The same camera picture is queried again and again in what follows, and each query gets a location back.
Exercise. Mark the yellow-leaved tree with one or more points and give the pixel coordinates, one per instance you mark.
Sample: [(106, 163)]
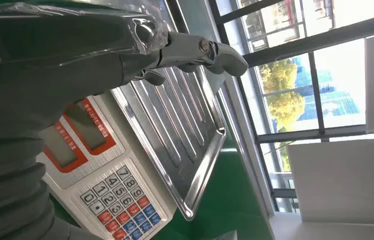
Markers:
[(283, 96)]

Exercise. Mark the green conveyor belt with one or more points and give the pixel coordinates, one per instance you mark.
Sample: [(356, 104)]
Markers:
[(226, 198)]

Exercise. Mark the large white board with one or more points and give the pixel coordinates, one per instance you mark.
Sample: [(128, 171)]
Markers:
[(346, 180)]

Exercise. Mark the electronic scale with steel tray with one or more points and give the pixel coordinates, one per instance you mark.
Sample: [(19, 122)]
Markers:
[(173, 126)]

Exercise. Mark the dark window frame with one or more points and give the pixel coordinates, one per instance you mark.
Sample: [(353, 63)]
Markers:
[(318, 99)]

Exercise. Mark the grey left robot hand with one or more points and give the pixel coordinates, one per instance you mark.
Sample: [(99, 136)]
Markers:
[(58, 56)]

